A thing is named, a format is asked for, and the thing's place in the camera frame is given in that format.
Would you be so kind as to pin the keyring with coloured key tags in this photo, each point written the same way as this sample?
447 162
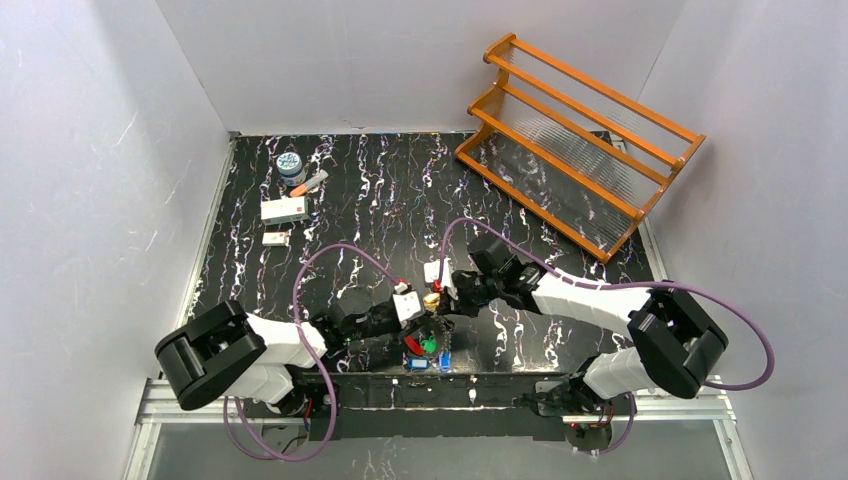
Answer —
428 337

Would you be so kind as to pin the aluminium rail frame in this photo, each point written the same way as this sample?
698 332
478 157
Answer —
442 426

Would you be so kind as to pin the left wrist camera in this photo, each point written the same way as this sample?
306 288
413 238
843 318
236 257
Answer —
407 303

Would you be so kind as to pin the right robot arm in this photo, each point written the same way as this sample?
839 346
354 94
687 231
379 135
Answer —
675 344

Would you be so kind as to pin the white medicine box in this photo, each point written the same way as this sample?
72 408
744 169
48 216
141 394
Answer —
284 210

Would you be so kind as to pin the round blue-white jar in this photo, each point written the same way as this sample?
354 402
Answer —
291 169

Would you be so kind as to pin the orange and white tube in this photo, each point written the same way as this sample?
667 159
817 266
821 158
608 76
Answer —
309 184

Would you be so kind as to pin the small white flat box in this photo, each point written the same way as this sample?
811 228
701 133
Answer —
276 239

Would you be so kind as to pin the orange wooden shelf rack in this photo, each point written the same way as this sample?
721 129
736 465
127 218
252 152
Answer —
583 157

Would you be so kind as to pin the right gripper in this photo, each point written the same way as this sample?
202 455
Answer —
456 292

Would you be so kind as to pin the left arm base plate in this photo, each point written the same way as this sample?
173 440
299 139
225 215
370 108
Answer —
307 399

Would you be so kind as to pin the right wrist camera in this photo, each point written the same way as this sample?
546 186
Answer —
438 276

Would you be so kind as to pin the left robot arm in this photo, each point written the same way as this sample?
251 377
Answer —
228 351

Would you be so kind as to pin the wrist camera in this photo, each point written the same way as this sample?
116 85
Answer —
438 276
407 303

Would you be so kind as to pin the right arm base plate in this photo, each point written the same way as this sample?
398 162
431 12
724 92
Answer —
563 397

